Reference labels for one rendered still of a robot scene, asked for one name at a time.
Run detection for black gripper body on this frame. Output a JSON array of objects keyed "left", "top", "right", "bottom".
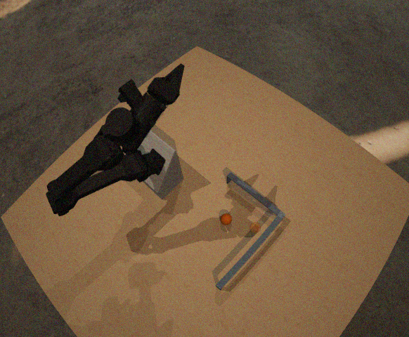
[{"left": 132, "top": 78, "right": 180, "bottom": 131}]

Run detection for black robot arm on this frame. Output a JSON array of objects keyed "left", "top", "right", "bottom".
[{"left": 46, "top": 80, "right": 166, "bottom": 216}]

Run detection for low clear walls with dark edges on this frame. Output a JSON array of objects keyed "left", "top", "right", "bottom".
[{"left": 222, "top": 178, "right": 277, "bottom": 288}]

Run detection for translucent orange ball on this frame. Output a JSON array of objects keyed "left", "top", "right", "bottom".
[{"left": 249, "top": 222, "right": 261, "bottom": 234}]

